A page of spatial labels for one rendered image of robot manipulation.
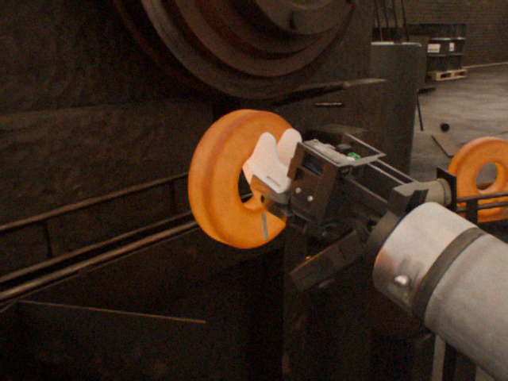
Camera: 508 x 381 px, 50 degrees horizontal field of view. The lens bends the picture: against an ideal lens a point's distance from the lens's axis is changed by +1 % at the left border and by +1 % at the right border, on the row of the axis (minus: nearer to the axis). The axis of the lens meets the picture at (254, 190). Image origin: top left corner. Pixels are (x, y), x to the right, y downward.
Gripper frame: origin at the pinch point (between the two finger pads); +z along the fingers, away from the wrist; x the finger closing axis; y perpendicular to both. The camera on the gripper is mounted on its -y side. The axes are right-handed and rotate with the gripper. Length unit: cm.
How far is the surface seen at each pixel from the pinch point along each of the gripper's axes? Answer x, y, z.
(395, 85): -257, -61, 141
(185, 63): -4.6, 4.1, 20.5
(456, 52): -987, -170, 478
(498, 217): -64, -20, -7
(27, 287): 19.2, -20.4, 13.3
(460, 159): -58, -10, 2
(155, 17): -0.3, 9.7, 22.1
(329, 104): -27.3, -0.4, 12.2
